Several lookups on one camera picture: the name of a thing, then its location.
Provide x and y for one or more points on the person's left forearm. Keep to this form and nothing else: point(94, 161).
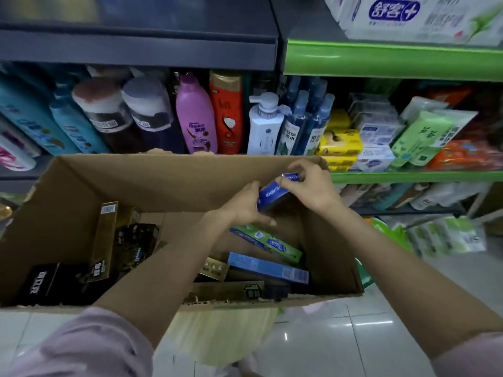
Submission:
point(165, 270)

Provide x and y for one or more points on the cluster of dark blue bottles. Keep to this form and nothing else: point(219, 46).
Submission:
point(306, 125)

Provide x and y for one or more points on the small teal shampoo bottle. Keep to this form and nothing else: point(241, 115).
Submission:
point(78, 133)

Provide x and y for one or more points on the large teal shampoo bottle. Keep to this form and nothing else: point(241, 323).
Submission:
point(31, 117)

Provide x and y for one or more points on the person's right hand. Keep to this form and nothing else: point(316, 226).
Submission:
point(314, 188)

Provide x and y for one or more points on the person's right shoe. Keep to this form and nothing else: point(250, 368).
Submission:
point(248, 367)

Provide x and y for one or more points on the white bottle blue cap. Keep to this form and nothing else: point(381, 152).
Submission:
point(15, 157)

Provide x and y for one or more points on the person's left hand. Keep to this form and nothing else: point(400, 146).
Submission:
point(241, 208)

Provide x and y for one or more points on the pale green packet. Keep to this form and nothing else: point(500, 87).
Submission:
point(420, 107)

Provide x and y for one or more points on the pink shampoo bottle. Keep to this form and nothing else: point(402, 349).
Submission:
point(196, 117)

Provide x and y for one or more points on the green plastic bag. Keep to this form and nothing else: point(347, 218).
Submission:
point(389, 231)

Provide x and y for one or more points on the brown-lidded dark jar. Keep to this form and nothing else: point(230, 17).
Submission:
point(108, 72)
point(104, 117)

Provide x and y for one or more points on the person's shoe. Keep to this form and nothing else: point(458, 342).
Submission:
point(248, 367)
point(222, 372)

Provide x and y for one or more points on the gold bottle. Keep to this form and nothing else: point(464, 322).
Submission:
point(4, 212)

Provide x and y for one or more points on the white-lidded dark jar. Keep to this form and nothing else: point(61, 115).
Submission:
point(149, 72)
point(151, 113)

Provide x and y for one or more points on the bright green packet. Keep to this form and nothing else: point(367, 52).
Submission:
point(428, 137)

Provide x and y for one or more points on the round light wooden stool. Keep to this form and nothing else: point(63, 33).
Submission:
point(224, 337)

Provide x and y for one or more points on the person's pink right sleeve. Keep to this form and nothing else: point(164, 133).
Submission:
point(471, 357)

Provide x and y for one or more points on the person's left shoe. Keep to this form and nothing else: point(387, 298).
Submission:
point(222, 372)

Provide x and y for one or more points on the red orange bottle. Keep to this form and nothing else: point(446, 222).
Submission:
point(227, 113)

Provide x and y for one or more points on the person's right forearm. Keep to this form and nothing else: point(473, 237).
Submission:
point(412, 278)

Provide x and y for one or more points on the dark grey shelf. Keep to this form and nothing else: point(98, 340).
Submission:
point(157, 43)

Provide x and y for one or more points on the dark blue toothpaste box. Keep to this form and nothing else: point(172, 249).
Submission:
point(273, 194)

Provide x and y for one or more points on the stack of white tissue packs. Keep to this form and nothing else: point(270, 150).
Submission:
point(412, 17)

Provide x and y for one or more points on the green and white wipes pack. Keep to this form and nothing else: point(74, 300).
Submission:
point(448, 235)

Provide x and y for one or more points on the pile of toothpaste boxes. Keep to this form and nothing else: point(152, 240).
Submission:
point(267, 270)

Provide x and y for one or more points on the white plastic packet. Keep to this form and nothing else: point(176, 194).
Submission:
point(444, 196)

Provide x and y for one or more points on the white pump bottle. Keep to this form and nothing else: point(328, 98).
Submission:
point(265, 129)

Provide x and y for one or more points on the brown cardboard box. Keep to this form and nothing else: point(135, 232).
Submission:
point(137, 180)

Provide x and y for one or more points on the orange packet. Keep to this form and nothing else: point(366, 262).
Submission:
point(463, 157)

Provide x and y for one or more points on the white bottle pink label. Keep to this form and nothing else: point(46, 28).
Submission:
point(23, 141)

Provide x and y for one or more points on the white and blue packet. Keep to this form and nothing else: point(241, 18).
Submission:
point(377, 131)
point(373, 158)

